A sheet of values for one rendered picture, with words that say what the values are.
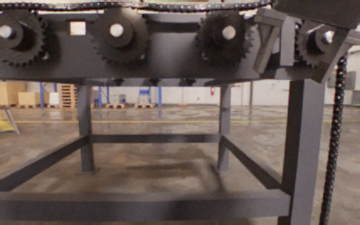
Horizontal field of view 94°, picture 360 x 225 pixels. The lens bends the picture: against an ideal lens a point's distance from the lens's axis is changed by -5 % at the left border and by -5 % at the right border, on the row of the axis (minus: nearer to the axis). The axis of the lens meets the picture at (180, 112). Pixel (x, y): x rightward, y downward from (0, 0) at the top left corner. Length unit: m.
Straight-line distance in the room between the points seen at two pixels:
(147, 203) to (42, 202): 0.35
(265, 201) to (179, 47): 0.59
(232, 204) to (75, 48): 0.72
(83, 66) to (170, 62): 0.27
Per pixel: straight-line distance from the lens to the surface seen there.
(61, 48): 0.67
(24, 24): 0.68
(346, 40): 0.44
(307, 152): 0.73
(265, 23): 0.34
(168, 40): 0.59
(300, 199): 0.79
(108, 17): 0.58
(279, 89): 11.21
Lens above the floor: 0.70
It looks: 7 degrees down
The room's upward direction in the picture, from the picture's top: straight up
